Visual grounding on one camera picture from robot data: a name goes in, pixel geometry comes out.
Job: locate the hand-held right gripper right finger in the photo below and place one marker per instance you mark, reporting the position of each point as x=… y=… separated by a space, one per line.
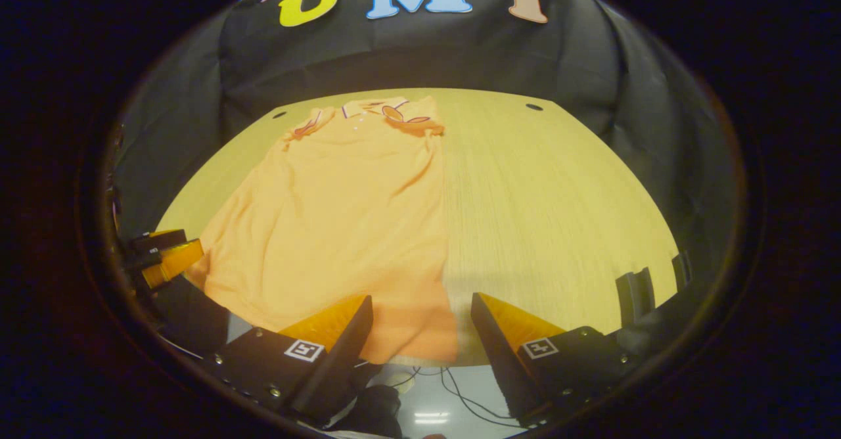
x=499 y=360

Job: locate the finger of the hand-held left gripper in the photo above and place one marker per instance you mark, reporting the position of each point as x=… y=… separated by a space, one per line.
x=158 y=240
x=174 y=261

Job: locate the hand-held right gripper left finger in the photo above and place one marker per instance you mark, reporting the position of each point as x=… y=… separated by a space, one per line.
x=338 y=367

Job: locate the orange T-shirt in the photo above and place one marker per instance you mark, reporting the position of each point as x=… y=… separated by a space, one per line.
x=341 y=229

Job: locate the dark rounded object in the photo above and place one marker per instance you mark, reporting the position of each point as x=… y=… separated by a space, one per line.
x=374 y=413

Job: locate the black backdrop cloth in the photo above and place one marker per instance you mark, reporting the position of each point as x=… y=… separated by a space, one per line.
x=591 y=51

